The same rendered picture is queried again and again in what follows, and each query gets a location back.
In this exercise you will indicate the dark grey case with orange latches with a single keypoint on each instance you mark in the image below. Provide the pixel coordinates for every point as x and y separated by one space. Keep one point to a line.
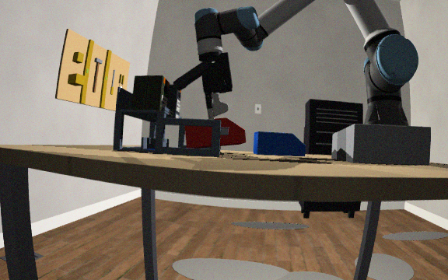
174 99

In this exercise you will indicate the grey metal shelf rack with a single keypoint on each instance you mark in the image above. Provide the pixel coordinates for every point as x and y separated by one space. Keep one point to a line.
157 142

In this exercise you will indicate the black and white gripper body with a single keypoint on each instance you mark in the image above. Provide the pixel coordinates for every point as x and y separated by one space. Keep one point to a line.
216 80

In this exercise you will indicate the blue bin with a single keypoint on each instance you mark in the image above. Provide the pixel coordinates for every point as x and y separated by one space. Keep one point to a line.
273 143

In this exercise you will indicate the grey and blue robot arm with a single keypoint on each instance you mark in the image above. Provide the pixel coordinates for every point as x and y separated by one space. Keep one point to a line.
394 58

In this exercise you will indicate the olive green case with orange latches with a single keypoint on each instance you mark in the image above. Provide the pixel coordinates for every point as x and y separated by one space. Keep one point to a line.
150 92

